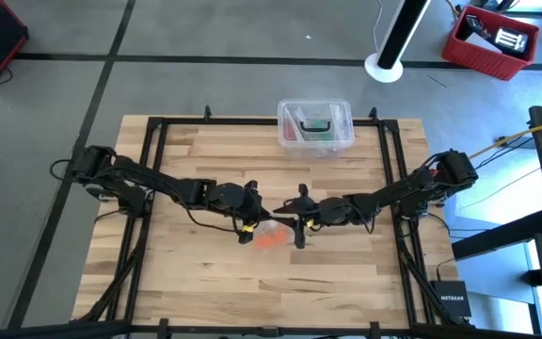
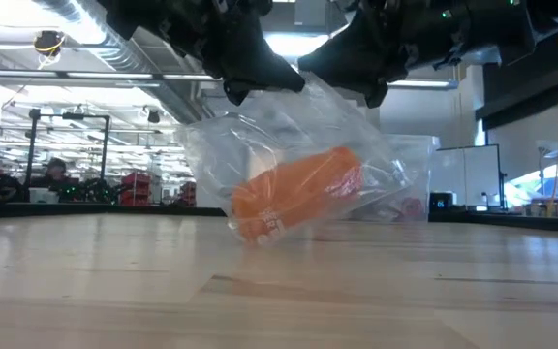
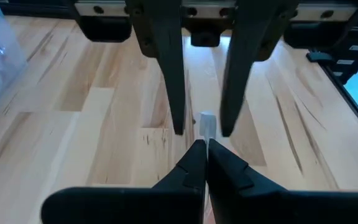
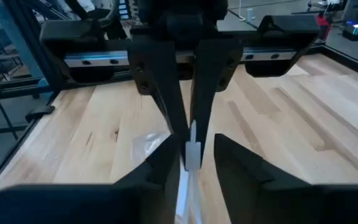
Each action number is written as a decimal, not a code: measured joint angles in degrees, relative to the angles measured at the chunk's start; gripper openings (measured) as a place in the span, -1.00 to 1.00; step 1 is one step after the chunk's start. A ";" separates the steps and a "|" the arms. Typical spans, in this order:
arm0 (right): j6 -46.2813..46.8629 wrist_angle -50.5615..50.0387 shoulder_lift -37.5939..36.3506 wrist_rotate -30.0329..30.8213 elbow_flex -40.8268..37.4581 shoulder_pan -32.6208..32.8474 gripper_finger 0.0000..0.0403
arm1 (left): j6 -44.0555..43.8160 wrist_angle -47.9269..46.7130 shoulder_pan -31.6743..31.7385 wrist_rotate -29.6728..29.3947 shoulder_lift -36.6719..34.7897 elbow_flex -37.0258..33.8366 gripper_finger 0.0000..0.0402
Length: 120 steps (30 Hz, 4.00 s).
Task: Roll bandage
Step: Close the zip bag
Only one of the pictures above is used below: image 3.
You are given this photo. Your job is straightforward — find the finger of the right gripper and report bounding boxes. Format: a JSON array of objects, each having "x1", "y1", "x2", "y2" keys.
[
  {"x1": 220, "y1": 0, "x2": 300, "y2": 138},
  {"x1": 125, "y1": 0, "x2": 186, "y2": 136}
]

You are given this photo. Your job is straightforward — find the black aluminium table frame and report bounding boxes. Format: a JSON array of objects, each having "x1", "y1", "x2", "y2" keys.
[{"x1": 306, "y1": 49, "x2": 358, "y2": 144}]

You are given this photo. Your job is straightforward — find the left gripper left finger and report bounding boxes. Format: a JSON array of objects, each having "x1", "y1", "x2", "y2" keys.
[{"x1": 40, "y1": 139, "x2": 208, "y2": 224}]

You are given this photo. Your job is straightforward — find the clear plastic zip bag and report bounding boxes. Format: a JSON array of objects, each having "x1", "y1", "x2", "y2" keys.
[{"x1": 198, "y1": 110, "x2": 218, "y2": 149}]

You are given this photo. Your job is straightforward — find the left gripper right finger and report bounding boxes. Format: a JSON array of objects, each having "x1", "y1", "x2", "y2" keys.
[{"x1": 206, "y1": 138, "x2": 358, "y2": 224}]

